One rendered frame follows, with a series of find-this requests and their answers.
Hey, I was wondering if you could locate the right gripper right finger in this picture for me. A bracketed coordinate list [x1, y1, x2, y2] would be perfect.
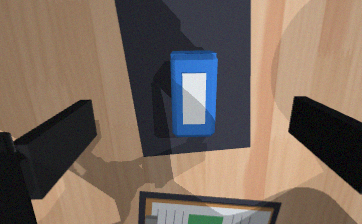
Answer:
[288, 96, 362, 194]

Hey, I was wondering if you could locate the dark grey mat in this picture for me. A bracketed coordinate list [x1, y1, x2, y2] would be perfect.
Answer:
[115, 0, 251, 157]

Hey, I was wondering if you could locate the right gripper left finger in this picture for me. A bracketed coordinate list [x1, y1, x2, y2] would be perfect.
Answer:
[0, 100, 97, 224]

